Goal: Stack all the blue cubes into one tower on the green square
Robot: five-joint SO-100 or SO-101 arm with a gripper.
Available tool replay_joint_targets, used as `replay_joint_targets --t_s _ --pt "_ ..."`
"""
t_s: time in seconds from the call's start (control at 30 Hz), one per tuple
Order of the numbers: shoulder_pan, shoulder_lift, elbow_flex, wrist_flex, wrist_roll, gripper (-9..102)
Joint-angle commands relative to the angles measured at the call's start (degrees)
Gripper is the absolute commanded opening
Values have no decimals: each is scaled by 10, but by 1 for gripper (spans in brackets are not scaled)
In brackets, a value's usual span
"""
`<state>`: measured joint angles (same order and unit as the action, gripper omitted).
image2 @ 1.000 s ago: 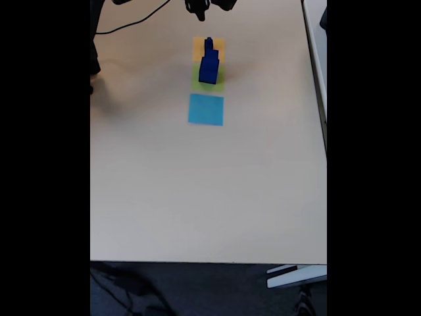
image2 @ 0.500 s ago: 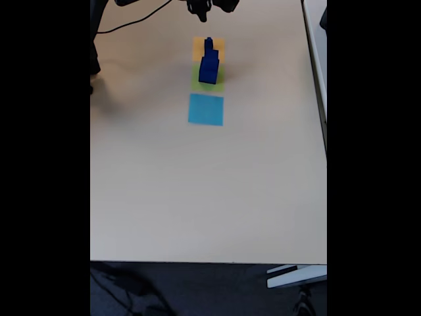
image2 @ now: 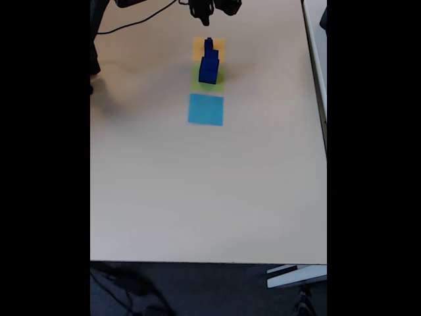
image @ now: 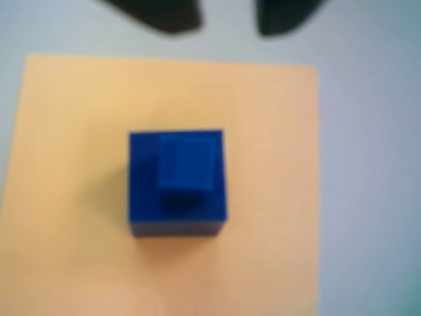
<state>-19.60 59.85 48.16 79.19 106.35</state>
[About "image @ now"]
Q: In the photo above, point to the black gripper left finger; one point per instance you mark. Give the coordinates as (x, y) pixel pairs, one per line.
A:
(158, 14)

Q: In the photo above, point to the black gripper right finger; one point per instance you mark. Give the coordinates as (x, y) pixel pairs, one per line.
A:
(279, 14)

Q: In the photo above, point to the tiny blue cube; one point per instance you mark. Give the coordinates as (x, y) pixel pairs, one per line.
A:
(184, 161)

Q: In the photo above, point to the small blue cube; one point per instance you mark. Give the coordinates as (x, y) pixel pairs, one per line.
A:
(141, 204)

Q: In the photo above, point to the orange paper square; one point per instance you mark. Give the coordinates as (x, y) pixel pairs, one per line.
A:
(263, 164)

